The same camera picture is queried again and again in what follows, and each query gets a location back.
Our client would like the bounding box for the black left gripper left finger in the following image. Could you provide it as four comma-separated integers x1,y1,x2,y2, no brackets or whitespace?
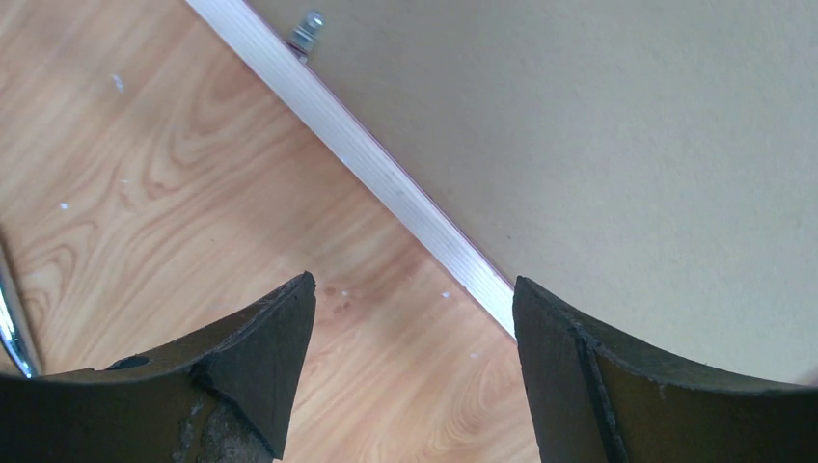
1,272,316,462

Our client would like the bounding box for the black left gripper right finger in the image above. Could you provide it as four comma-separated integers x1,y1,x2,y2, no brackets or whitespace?
512,277,817,462

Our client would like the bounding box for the brown backing board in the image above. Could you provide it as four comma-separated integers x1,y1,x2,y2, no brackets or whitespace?
254,1,817,384

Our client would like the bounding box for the wooden picture frame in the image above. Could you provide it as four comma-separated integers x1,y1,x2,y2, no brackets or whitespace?
188,0,514,334

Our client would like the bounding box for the black poker chip case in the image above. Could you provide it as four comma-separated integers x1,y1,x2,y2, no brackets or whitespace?
1,247,41,378

